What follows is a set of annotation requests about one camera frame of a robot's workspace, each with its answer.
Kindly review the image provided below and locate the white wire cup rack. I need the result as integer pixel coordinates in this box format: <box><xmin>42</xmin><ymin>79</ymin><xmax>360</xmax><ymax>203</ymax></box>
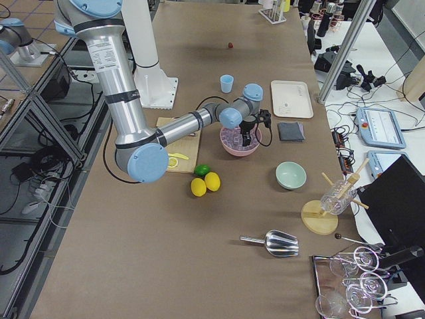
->
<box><xmin>258</xmin><ymin>0</ymin><xmax>286</xmax><ymax>25</ymax></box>

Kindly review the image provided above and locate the yellow plastic knife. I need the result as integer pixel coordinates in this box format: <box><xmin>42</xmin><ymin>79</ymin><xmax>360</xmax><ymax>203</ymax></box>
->
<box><xmin>168</xmin><ymin>153</ymin><xmax>189</xmax><ymax>160</ymax></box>

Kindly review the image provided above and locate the wooden glass drying stand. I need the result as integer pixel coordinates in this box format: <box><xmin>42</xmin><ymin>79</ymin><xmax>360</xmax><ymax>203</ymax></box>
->
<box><xmin>301</xmin><ymin>158</ymin><xmax>369</xmax><ymax>235</ymax></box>

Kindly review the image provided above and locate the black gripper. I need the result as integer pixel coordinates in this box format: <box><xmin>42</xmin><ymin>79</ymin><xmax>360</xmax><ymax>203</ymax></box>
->
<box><xmin>240</xmin><ymin>115</ymin><xmax>257</xmax><ymax>147</ymax></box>

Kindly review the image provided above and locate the green lime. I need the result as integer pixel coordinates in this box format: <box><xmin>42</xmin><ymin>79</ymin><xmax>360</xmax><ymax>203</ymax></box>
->
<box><xmin>194</xmin><ymin>164</ymin><xmax>211</xmax><ymax>177</ymax></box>

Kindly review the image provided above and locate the light blue cup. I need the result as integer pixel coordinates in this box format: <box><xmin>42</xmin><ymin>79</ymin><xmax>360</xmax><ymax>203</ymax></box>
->
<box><xmin>220</xmin><ymin>74</ymin><xmax>234</xmax><ymax>94</ymax></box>

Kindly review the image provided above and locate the black monitor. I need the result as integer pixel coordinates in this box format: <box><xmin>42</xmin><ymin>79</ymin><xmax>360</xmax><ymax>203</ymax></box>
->
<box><xmin>359</xmin><ymin>155</ymin><xmax>424</xmax><ymax>247</ymax></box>

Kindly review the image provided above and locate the yellow lemon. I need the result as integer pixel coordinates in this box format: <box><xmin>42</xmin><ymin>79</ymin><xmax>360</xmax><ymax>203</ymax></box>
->
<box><xmin>204</xmin><ymin>171</ymin><xmax>221</xmax><ymax>191</ymax></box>
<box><xmin>191</xmin><ymin>177</ymin><xmax>207</xmax><ymax>197</ymax></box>

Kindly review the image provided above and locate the clear glass on stand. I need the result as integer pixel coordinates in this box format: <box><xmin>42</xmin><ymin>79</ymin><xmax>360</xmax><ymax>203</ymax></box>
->
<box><xmin>320</xmin><ymin>180</ymin><xmax>356</xmax><ymax>215</ymax></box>

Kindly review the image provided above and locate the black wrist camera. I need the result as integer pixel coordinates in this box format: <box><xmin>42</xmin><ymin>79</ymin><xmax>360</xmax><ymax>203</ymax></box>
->
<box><xmin>258</xmin><ymin>109</ymin><xmax>272</xmax><ymax>128</ymax></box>

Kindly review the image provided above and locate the blue teach pendant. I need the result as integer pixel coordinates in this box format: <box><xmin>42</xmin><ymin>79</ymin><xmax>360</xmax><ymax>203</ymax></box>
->
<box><xmin>356</xmin><ymin>107</ymin><xmax>406</xmax><ymax>150</ymax></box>
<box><xmin>366</xmin><ymin>150</ymin><xmax>408</xmax><ymax>179</ymax></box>

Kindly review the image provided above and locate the wooden cutting board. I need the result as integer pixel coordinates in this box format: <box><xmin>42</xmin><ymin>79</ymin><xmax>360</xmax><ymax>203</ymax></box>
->
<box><xmin>165</xmin><ymin>132</ymin><xmax>201</xmax><ymax>173</ymax></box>

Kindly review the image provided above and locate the mint green bowl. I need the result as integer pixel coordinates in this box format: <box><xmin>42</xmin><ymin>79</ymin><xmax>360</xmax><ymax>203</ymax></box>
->
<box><xmin>276</xmin><ymin>161</ymin><xmax>307</xmax><ymax>190</ymax></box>

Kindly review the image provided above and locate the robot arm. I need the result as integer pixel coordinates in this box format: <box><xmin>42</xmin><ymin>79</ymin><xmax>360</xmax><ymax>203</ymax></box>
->
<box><xmin>1</xmin><ymin>18</ymin><xmax>46</xmax><ymax>67</ymax></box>

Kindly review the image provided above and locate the pink bowl of ice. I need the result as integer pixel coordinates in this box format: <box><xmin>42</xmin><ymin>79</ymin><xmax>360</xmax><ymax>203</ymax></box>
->
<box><xmin>219</xmin><ymin>127</ymin><xmax>262</xmax><ymax>157</ymax></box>

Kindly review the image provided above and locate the wine glass rack tray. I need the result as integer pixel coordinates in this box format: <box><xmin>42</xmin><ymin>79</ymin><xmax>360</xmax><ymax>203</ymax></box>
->
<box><xmin>311</xmin><ymin>245</ymin><xmax>398</xmax><ymax>318</ymax></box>

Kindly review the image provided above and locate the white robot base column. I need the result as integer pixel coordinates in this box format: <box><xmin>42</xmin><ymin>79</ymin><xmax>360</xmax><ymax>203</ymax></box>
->
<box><xmin>122</xmin><ymin>0</ymin><xmax>178</xmax><ymax>110</ymax></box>

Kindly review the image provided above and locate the yellow green cup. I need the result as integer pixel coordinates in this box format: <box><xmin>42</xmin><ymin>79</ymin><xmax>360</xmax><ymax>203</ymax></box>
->
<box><xmin>281</xmin><ymin>0</ymin><xmax>291</xmax><ymax>13</ymax></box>

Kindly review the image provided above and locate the aluminium frame post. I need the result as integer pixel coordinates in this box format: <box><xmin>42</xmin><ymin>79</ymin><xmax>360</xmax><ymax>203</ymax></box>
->
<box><xmin>317</xmin><ymin>0</ymin><xmax>376</xmax><ymax>104</ymax></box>

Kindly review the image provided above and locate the pale pink cup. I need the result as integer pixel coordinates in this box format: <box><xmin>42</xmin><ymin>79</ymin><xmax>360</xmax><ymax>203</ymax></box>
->
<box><xmin>262</xmin><ymin>0</ymin><xmax>274</xmax><ymax>10</ymax></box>

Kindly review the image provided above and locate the cream rabbit tray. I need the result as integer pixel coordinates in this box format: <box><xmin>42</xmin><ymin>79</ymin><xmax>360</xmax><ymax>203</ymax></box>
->
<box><xmin>271</xmin><ymin>80</ymin><xmax>313</xmax><ymax>119</ymax></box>

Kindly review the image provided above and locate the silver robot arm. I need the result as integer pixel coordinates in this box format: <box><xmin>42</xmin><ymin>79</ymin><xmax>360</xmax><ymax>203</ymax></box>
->
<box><xmin>54</xmin><ymin>1</ymin><xmax>263</xmax><ymax>183</ymax></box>

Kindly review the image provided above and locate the metal ice scoop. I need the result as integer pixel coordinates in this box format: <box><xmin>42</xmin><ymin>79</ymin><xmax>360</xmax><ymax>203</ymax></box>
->
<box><xmin>240</xmin><ymin>230</ymin><xmax>299</xmax><ymax>258</ymax></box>

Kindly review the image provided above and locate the lemon slice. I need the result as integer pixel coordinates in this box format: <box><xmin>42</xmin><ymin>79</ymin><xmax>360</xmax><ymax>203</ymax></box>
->
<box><xmin>167</xmin><ymin>157</ymin><xmax>179</xmax><ymax>168</ymax></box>

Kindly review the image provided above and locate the folded grey cloth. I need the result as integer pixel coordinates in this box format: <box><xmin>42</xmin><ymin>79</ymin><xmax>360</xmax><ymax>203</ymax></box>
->
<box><xmin>278</xmin><ymin>122</ymin><xmax>305</xmax><ymax>142</ymax></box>

